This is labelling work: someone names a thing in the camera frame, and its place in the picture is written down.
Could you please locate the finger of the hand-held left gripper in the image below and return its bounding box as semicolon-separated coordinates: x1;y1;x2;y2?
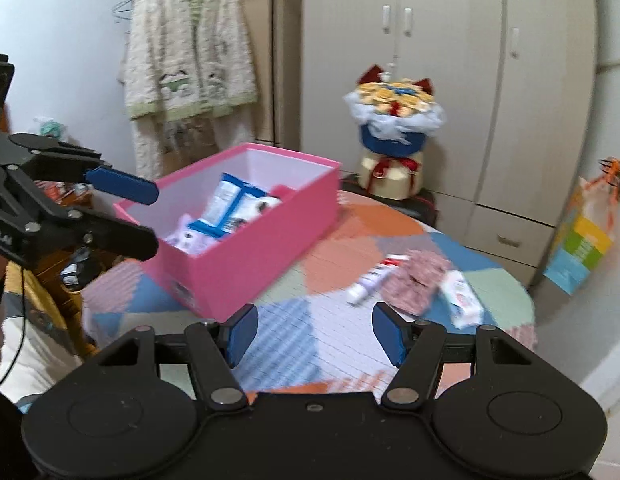
2;164;159;263
9;132;159;207

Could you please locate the white purple packet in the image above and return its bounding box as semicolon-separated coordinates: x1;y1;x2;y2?
165;213;215;257

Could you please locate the person's patterned clothing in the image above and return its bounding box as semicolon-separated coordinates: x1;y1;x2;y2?
0;260;98;411

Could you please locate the green white plastic bag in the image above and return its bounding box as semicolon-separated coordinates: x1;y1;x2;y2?
34;116;68;143

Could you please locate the black cable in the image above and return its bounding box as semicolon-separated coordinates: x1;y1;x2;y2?
0;266;28;388

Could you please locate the patchwork tablecloth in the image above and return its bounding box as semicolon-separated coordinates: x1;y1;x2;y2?
80;190;538;401

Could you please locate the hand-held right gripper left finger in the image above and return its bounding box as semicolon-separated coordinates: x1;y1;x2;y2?
97;304;259;406

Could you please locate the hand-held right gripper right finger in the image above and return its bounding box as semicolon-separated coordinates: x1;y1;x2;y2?
372;302;539;408

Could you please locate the floral fabric pouch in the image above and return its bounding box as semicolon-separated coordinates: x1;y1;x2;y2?
380;249;453;317

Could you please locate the flower bouquet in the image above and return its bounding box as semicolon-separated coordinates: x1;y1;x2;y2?
344;64;447;201

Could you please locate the white wardrobe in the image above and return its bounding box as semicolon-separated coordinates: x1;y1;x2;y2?
270;0;605;286

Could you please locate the pink cardboard box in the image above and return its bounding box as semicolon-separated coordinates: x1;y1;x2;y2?
112;142;341;321

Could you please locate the blue white tissue packet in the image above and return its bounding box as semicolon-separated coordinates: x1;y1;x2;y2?
187;215;248;240
204;172;268;223

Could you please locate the colourful paper bag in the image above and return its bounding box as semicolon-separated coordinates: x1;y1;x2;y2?
542;175;615;297

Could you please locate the red patterned box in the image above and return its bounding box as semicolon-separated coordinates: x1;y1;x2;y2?
40;180;91;206

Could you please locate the cream fluffy cardigan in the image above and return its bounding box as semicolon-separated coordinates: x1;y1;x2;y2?
122;0;261;122

